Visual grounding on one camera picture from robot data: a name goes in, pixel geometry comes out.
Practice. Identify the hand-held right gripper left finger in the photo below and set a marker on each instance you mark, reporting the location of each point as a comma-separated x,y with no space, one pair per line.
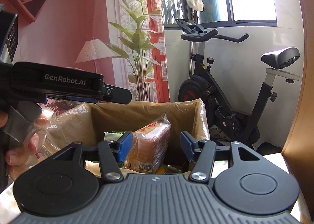
124,146

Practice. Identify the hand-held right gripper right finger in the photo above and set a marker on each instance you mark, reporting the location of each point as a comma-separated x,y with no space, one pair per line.
186,146

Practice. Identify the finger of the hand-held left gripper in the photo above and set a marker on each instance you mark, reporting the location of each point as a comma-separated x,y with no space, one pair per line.
117,95
82,98

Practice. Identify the green snack packet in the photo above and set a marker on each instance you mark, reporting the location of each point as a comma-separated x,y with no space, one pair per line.
111,136

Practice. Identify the clear orange cracker packet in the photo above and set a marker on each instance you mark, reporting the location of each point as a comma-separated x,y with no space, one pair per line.
149,145

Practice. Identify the cardboard box with plastic liner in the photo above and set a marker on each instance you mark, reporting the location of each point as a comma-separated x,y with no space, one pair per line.
147,111

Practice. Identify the person's left hand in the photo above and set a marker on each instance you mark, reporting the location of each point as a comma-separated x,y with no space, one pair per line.
20,156

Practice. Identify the dark cloth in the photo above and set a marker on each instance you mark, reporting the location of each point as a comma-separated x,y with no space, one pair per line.
268,148

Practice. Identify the black exercise bike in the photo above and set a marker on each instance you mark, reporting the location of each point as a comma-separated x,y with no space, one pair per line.
262,96

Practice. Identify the patterned table cloth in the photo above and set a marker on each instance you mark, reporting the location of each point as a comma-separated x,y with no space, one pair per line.
288,165

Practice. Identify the cloth-covered stand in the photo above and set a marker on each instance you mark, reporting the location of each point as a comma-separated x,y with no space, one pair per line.
195,3

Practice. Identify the wooden panel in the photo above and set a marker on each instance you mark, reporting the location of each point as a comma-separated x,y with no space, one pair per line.
306,116

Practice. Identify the printed wall backdrop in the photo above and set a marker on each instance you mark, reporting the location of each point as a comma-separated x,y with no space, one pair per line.
73,17

